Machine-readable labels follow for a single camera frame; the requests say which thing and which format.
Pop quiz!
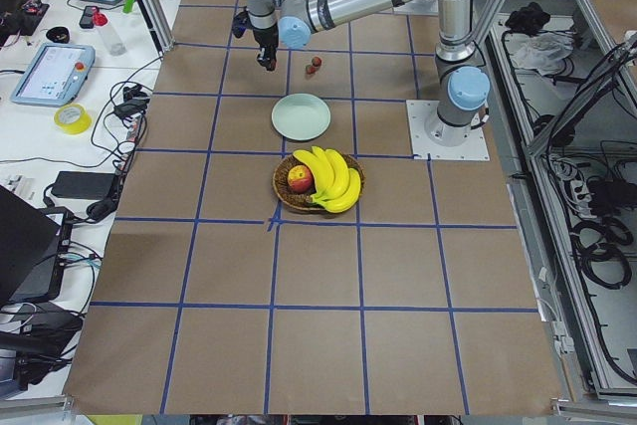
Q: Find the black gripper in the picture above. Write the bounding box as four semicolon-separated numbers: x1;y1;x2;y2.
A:
233;9;278;71

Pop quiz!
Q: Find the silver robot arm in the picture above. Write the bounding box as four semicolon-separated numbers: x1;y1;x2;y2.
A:
232;0;491;146

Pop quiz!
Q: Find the light green plate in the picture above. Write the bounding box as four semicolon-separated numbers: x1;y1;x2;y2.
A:
271;94;331;141

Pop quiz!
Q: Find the red apple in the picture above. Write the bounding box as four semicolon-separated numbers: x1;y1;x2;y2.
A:
287;164;314;194

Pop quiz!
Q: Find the wicker fruit basket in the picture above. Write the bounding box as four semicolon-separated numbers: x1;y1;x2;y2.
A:
272;154;364;213

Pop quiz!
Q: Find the yellow banana bunch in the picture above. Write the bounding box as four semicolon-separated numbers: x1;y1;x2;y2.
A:
293;146;363;214

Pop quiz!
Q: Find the red capped plastic bottle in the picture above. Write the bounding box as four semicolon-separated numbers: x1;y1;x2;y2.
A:
92;9;126;56

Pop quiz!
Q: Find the yellow tape roll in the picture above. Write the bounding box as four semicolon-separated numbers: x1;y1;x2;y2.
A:
54;104;92;135

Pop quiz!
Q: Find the black laptop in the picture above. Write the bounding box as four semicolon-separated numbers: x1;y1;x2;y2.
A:
1;188;73;306

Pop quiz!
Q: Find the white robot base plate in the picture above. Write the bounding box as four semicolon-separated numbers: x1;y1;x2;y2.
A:
406;100;490;161

